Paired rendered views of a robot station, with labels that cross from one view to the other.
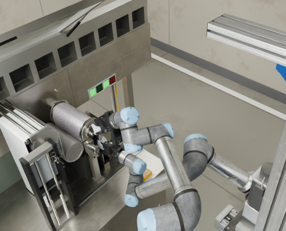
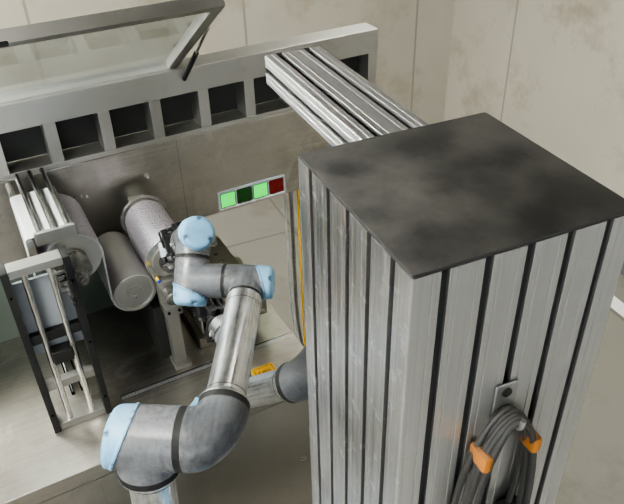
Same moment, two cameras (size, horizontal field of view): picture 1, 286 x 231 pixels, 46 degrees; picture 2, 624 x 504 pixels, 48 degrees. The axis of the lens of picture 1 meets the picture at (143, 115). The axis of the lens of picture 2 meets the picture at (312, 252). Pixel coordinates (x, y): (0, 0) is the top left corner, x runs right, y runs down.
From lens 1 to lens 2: 59 cm
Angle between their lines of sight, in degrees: 15
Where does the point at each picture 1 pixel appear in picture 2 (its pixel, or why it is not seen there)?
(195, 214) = (211, 438)
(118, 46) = (297, 121)
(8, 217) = (1, 382)
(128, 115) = (188, 229)
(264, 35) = (331, 88)
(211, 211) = not seen: outside the picture
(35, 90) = (103, 166)
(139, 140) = (199, 282)
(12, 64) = (63, 108)
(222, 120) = not seen: hidden behind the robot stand
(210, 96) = not seen: hidden behind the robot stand
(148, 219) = (118, 418)
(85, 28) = (224, 72)
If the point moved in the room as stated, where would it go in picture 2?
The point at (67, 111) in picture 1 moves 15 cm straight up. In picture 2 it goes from (147, 215) to (138, 170)
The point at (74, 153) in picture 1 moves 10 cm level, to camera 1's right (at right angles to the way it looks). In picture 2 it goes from (134, 296) to (166, 302)
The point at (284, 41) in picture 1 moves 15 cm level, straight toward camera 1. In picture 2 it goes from (353, 102) to (266, 143)
